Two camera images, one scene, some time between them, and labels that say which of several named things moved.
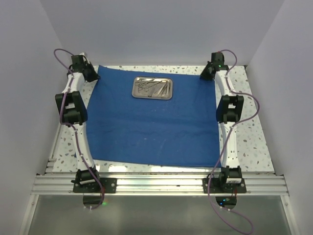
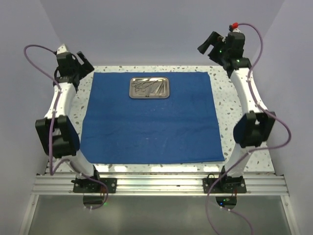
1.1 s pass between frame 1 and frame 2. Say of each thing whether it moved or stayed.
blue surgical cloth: stayed
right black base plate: stayed
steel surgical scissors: moved
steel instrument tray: stayed
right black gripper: moved
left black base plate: stayed
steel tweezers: moved
